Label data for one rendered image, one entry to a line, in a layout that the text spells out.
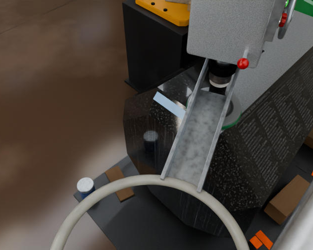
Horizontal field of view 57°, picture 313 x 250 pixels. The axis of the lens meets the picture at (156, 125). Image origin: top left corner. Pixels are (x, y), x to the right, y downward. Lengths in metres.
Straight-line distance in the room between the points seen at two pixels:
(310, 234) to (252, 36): 0.54
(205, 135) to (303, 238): 0.51
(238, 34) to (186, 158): 0.39
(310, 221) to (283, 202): 1.39
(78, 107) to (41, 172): 0.65
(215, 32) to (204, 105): 0.25
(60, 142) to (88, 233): 0.75
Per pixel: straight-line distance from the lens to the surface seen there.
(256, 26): 0.85
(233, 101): 1.20
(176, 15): 1.98
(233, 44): 0.88
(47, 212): 1.99
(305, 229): 0.52
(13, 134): 2.47
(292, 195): 1.95
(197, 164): 0.90
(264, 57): 1.53
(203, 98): 1.01
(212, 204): 0.84
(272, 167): 1.32
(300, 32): 1.80
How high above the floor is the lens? 1.71
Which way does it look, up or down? 49 degrees down
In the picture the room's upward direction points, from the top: straight up
